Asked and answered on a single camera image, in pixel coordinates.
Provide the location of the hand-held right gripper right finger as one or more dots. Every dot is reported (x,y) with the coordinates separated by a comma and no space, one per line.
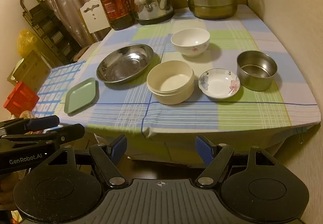
(204,149)

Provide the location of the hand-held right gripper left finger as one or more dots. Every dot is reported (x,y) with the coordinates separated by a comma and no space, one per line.
(118,148)

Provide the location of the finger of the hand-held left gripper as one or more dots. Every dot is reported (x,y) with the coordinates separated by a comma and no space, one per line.
(43,121)
(70,132)

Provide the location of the green square plate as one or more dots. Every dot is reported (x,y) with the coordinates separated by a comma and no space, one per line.
(80,95)

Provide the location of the small floral saucer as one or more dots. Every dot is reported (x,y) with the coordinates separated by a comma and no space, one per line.
(217,85)

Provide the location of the cream plastic bowl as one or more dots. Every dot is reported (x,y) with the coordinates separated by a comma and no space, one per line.
(171,82)

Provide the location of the wide steel plate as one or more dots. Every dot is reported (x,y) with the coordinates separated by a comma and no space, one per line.
(121,67)

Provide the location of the steel bowl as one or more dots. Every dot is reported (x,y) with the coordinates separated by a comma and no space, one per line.
(254,80)

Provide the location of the white floral bowl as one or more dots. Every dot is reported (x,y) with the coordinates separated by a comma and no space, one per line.
(189,37)

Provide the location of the person's left hand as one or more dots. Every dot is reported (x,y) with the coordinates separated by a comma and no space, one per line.
(8,186)

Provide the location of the red crate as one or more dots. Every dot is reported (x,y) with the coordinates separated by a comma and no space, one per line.
(20,99)

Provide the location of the blue white patterned cloth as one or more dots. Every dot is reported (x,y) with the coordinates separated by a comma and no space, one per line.
(55,87)

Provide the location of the checked tablecloth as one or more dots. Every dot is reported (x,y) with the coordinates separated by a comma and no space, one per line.
(176,113)

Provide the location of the cardboard box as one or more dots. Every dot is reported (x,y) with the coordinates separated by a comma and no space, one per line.
(30,70)

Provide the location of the yellow plastic bag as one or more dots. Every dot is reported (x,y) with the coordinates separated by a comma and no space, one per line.
(25,42)

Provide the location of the black rack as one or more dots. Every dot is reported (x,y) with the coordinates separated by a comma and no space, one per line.
(48,27)

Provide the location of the white wooden chair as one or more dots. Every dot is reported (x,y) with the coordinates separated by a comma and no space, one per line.
(93,19)

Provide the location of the cooking oil bottle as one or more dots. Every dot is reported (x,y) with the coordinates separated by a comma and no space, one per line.
(114,4)

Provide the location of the steel kettle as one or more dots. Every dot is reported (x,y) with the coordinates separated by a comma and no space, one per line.
(149,4)

